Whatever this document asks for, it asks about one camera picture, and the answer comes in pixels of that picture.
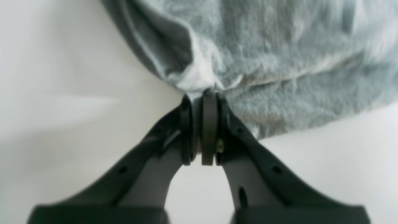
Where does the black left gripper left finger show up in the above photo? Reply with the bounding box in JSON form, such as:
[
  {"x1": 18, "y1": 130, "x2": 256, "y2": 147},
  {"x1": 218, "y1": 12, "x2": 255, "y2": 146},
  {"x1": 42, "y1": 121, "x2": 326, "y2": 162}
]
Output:
[{"x1": 28, "y1": 95, "x2": 196, "y2": 224}]

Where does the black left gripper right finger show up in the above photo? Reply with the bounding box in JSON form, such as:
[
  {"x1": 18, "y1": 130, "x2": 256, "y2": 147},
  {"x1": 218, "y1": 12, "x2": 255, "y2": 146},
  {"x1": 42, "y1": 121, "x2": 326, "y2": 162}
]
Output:
[{"x1": 201, "y1": 93, "x2": 371, "y2": 224}]

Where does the grey t-shirt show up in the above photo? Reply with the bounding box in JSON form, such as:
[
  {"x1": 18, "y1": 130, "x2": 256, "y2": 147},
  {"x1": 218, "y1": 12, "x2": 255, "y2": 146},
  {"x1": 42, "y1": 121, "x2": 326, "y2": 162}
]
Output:
[{"x1": 102, "y1": 0, "x2": 398, "y2": 139}]

